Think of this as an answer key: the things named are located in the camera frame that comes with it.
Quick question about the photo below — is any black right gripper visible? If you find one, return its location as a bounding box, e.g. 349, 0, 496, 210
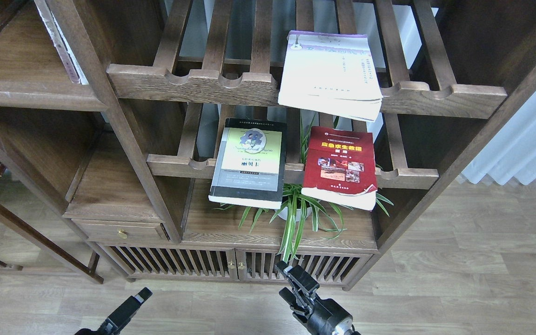
275, 261, 355, 335

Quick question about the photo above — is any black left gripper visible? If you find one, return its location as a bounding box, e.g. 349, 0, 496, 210
74, 288, 153, 335

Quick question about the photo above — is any grey and green book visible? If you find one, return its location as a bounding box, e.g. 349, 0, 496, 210
208, 117, 287, 209

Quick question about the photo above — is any red book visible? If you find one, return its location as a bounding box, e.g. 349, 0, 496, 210
301, 127, 378, 211

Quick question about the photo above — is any white plant pot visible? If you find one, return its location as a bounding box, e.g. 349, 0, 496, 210
277, 200, 313, 222

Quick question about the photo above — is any green spider plant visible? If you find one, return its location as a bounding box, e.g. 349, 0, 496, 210
217, 114, 394, 263

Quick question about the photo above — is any dark wooden bookshelf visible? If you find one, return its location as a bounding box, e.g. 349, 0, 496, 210
0, 0, 536, 290

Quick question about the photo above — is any white and purple book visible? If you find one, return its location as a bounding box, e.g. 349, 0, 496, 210
277, 30, 382, 122

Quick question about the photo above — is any white standing book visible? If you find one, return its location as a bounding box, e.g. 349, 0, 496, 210
35, 0, 89, 85

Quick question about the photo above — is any white curtain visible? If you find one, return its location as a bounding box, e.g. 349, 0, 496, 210
462, 91, 536, 185

